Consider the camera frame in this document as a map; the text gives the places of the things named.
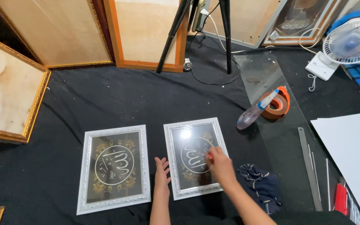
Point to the black floor cloth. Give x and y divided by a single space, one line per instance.
136 100

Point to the large gold frame with board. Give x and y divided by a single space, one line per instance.
6 90

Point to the person's right fingers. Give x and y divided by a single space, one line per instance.
214 154

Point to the clear spray bottle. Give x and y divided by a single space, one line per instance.
252 114

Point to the person's right hand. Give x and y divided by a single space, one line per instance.
222 168

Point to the small red tool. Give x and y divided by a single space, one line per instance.
210 157

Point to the black tripod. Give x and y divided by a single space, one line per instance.
227 37

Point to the power strip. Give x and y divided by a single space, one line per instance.
199 15

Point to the long metal ruler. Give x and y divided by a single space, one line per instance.
309 168

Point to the wooden framed glazed picture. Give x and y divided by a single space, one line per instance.
298 22

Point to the person's left hand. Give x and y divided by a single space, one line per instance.
162 179

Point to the red plastic tool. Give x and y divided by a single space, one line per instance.
341 198

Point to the white framed backing board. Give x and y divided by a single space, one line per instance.
245 18

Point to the white paper sheets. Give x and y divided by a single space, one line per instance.
352 156

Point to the clear glass sheet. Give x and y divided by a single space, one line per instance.
280 137

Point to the dark blue cloth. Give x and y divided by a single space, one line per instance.
261 184

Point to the white desk fan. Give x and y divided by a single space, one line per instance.
348 43

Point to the silver framed calligraphy picture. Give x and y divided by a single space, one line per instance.
187 156
114 168

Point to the thin metal rod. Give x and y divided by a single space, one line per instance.
328 184
313 165

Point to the orange wooden frame with board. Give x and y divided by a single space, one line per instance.
145 31

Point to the orange tape dispenser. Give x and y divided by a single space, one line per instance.
277 106

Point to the thin gold framed backing board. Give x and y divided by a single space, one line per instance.
61 31

